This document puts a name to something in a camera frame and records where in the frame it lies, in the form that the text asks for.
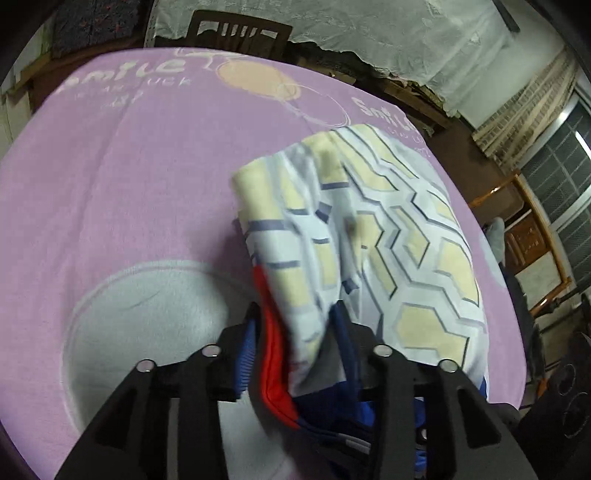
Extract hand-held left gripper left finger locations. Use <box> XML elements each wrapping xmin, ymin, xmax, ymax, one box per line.
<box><xmin>54</xmin><ymin>302</ymin><xmax>262</xmax><ymax>480</ymax></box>

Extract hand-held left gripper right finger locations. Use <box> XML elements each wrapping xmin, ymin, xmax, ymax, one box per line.
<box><xmin>323</xmin><ymin>300</ymin><xmax>539</xmax><ymax>480</ymax></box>

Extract blue red printed zip jacket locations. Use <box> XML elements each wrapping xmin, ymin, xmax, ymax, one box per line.
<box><xmin>231</xmin><ymin>124</ymin><xmax>490</xmax><ymax>480</ymax></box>

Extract dark cloth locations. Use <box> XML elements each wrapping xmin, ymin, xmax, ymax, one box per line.
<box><xmin>499</xmin><ymin>263</ymin><xmax>539</xmax><ymax>384</ymax></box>

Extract grey cloth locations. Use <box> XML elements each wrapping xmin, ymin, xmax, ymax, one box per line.
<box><xmin>482</xmin><ymin>217</ymin><xmax>508</xmax><ymax>264</ymax></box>

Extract wooden armchair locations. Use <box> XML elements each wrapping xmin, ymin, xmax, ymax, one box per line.
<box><xmin>466</xmin><ymin>171</ymin><xmax>591</xmax><ymax>319</ymax></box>

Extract pink printed blanket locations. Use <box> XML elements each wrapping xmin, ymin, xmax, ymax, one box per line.
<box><xmin>0</xmin><ymin>46</ymin><xmax>529</xmax><ymax>480</ymax></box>

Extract black speaker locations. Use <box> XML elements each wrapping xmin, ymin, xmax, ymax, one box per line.
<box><xmin>515</xmin><ymin>330</ymin><xmax>591</xmax><ymax>467</ymax></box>

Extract barred window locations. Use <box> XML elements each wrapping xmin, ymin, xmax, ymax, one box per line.
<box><xmin>519</xmin><ymin>74</ymin><xmax>591</xmax><ymax>296</ymax></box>

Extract beige patterned curtain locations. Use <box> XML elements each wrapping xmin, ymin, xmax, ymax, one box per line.
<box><xmin>471</xmin><ymin>51</ymin><xmax>580</xmax><ymax>169</ymax></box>

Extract dark wooden chair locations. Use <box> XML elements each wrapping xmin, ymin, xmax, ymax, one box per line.
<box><xmin>187</xmin><ymin>9</ymin><xmax>294</xmax><ymax>63</ymax></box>

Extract white lace cloth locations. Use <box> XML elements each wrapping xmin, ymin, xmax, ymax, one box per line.
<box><xmin>148</xmin><ymin>0</ymin><xmax>568</xmax><ymax>118</ymax></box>

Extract white boards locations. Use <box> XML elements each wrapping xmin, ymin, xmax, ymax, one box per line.
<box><xmin>0</xmin><ymin>23</ymin><xmax>51</xmax><ymax>93</ymax></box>

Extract stack of blue patterned boxes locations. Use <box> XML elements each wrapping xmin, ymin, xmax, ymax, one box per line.
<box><xmin>51</xmin><ymin>0</ymin><xmax>141</xmax><ymax>58</ymax></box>

